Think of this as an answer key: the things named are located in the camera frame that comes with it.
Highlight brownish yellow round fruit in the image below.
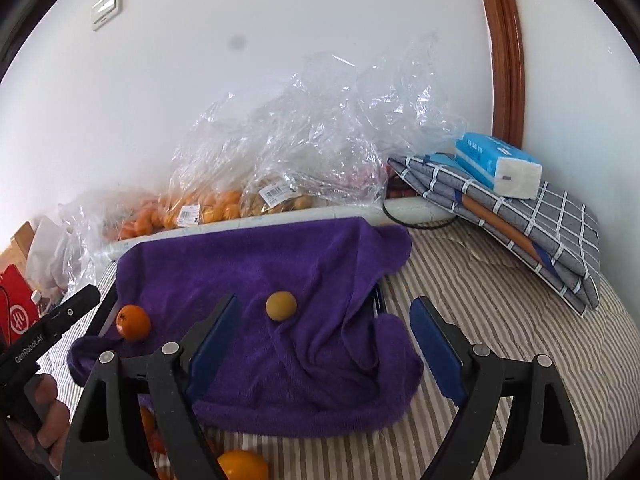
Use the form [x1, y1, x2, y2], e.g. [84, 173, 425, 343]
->
[265, 290, 297, 322]

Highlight person's left hand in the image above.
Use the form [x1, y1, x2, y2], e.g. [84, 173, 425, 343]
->
[9, 374, 70, 472]

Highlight red paper bag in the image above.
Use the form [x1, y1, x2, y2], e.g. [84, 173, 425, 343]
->
[0, 264, 39, 347]

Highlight red cherry tomato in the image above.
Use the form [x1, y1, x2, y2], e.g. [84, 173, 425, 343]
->
[148, 432, 166, 455]

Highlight white plastic bag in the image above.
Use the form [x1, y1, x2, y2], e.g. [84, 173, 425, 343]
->
[26, 217, 68, 292]

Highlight large orange on bed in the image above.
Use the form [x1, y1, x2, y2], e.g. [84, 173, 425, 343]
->
[218, 450, 269, 480]

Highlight folded grey checked cloth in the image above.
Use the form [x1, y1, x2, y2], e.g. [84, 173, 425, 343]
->
[387, 154, 601, 316]

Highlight purple towel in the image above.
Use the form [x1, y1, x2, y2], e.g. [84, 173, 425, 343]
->
[67, 218, 423, 438]

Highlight bagged oranges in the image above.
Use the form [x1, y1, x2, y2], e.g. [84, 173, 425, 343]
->
[116, 188, 242, 240]

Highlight white tray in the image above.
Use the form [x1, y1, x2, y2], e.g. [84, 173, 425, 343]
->
[96, 195, 459, 336]

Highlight blue tissue pack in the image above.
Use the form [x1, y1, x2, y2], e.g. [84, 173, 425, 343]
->
[454, 132, 542, 200]

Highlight clear plastic bags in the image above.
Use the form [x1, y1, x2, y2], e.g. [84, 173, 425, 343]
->
[60, 34, 465, 289]

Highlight black cable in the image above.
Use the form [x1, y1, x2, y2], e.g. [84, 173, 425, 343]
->
[380, 198, 459, 230]

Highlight brown wooden door frame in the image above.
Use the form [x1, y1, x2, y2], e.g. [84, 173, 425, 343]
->
[483, 0, 526, 148]

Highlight white wall switch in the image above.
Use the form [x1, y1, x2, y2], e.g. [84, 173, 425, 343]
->
[91, 0, 122, 32]

